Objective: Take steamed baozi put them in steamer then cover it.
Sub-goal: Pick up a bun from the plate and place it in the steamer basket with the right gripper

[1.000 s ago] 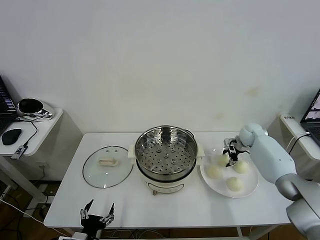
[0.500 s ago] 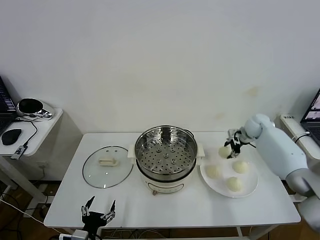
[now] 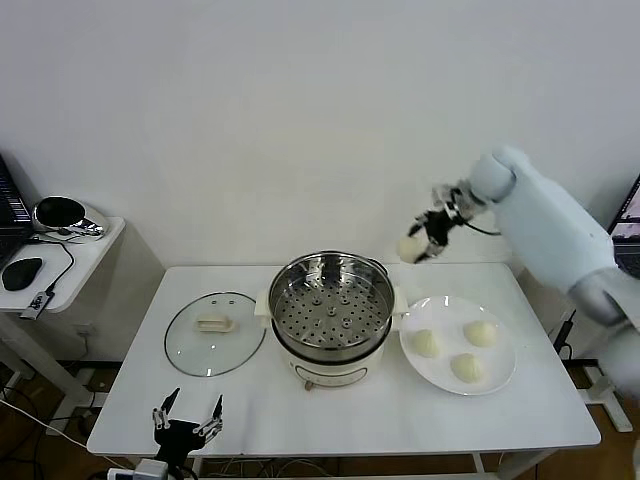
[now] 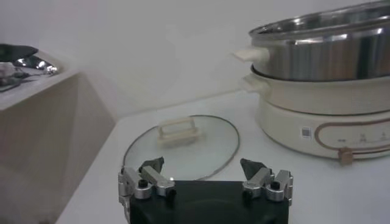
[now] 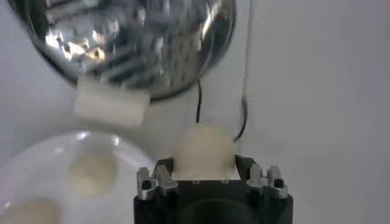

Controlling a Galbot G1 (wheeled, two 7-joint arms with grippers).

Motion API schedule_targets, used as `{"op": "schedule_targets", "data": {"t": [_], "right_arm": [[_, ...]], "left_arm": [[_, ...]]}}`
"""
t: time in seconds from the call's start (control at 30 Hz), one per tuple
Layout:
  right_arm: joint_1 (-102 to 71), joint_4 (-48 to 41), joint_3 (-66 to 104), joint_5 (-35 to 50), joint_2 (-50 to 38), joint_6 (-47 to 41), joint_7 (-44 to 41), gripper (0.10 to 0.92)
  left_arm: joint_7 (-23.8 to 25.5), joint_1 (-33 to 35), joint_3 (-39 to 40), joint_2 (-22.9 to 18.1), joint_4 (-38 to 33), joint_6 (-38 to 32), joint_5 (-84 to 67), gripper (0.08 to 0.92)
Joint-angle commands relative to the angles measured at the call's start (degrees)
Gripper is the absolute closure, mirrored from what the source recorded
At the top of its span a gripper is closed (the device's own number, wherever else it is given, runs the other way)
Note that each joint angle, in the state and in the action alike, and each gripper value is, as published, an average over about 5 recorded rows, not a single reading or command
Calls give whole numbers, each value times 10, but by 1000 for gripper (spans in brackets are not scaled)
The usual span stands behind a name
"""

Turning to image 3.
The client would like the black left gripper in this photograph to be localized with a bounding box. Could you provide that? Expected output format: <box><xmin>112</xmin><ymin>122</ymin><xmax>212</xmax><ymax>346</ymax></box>
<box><xmin>151</xmin><ymin>386</ymin><xmax>225</xmax><ymax>467</ymax></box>

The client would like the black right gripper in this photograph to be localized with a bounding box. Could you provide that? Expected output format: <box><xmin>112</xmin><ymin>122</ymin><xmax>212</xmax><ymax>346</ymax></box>
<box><xmin>406</xmin><ymin>208</ymin><xmax>462</xmax><ymax>265</ymax></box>

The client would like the white steamed baozi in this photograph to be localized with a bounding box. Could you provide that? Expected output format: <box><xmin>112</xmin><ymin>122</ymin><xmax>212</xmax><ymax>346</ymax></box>
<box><xmin>396</xmin><ymin>235</ymin><xmax>426</xmax><ymax>265</ymax></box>
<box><xmin>410</xmin><ymin>328</ymin><xmax>444</xmax><ymax>359</ymax></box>
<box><xmin>449</xmin><ymin>352</ymin><xmax>486</xmax><ymax>385</ymax></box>
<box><xmin>463</xmin><ymin>321</ymin><xmax>500</xmax><ymax>349</ymax></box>

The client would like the glass lid with cream handle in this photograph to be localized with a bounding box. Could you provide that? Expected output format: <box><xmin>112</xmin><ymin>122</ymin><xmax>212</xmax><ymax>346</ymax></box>
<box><xmin>164</xmin><ymin>291</ymin><xmax>268</xmax><ymax>379</ymax></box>

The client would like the perforated steel steamer basket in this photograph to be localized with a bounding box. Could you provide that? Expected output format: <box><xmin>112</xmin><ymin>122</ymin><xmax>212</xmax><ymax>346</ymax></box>
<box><xmin>269</xmin><ymin>252</ymin><xmax>394</xmax><ymax>362</ymax></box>

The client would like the white round plate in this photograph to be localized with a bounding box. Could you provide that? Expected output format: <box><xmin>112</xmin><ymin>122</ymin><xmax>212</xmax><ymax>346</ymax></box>
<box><xmin>399</xmin><ymin>295</ymin><xmax>518</xmax><ymax>396</ymax></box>

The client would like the white electric cooker pot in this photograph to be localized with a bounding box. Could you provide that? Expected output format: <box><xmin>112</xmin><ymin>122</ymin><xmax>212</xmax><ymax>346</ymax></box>
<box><xmin>254</xmin><ymin>287</ymin><xmax>411</xmax><ymax>392</ymax></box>

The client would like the small grey usb hub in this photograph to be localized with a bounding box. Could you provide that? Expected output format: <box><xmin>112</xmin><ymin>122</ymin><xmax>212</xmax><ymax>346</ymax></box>
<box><xmin>19</xmin><ymin>293</ymin><xmax>54</xmax><ymax>321</ymax></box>

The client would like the white side table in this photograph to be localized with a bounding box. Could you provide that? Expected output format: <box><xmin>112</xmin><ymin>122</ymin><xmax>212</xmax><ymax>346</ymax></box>
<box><xmin>512</xmin><ymin>239</ymin><xmax>640</xmax><ymax>434</ymax></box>
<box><xmin>0</xmin><ymin>215</ymin><xmax>167</xmax><ymax>416</ymax></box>

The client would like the black open laptop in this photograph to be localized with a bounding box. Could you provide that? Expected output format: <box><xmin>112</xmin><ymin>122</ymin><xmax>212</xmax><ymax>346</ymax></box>
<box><xmin>0</xmin><ymin>152</ymin><xmax>35</xmax><ymax>266</ymax></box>
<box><xmin>607</xmin><ymin>172</ymin><xmax>640</xmax><ymax>279</ymax></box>

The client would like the black computer mouse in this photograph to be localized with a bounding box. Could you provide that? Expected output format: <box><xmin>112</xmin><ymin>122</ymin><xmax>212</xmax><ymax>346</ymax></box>
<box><xmin>1</xmin><ymin>256</ymin><xmax>45</xmax><ymax>291</ymax></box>

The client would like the shiny chrome rounded device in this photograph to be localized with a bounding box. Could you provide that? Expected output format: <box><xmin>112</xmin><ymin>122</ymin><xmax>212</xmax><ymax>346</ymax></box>
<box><xmin>31</xmin><ymin>195</ymin><xmax>112</xmax><ymax>244</ymax></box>

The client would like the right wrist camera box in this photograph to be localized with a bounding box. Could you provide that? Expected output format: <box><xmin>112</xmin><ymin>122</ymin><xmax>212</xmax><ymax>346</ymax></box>
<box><xmin>432</xmin><ymin>183</ymin><xmax>464</xmax><ymax>209</ymax></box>

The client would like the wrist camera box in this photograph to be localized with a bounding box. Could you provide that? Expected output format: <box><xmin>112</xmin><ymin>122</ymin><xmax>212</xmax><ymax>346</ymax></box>
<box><xmin>432</xmin><ymin>183</ymin><xmax>464</xmax><ymax>209</ymax></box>
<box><xmin>134</xmin><ymin>459</ymin><xmax>169</xmax><ymax>480</ymax></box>

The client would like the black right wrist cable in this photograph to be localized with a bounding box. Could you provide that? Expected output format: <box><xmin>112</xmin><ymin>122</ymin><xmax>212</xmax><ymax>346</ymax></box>
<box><xmin>463</xmin><ymin>219</ymin><xmax>504</xmax><ymax>239</ymax></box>

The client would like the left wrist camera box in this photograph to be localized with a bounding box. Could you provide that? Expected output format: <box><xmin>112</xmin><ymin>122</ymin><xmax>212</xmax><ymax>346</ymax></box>
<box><xmin>134</xmin><ymin>459</ymin><xmax>169</xmax><ymax>480</ymax></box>

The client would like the tangle of white cables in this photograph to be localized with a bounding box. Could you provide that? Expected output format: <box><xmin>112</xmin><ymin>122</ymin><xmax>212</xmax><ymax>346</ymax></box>
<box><xmin>214</xmin><ymin>457</ymin><xmax>321</xmax><ymax>477</ymax></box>

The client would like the long white floor cable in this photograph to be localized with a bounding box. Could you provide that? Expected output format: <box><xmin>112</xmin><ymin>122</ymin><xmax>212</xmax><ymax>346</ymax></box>
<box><xmin>0</xmin><ymin>397</ymin><xmax>91</xmax><ymax>449</ymax></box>

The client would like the black cable with adapter block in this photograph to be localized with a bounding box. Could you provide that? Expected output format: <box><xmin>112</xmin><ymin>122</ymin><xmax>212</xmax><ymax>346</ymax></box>
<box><xmin>553</xmin><ymin>308</ymin><xmax>577</xmax><ymax>362</ymax></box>

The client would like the thin black usb cable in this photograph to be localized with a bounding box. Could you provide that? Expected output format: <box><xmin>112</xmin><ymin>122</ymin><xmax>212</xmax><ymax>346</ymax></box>
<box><xmin>27</xmin><ymin>234</ymin><xmax>77</xmax><ymax>296</ymax></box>

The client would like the white work table frame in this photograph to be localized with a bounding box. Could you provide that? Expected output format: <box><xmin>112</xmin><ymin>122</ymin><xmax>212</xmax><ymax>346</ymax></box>
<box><xmin>192</xmin><ymin>452</ymin><xmax>551</xmax><ymax>480</ymax></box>

